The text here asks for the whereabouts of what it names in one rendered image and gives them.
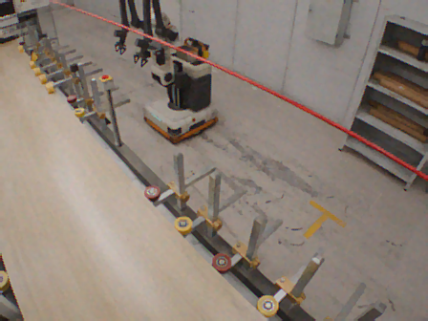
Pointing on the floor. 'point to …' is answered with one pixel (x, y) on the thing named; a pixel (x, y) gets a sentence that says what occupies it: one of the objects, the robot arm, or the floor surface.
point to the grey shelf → (397, 143)
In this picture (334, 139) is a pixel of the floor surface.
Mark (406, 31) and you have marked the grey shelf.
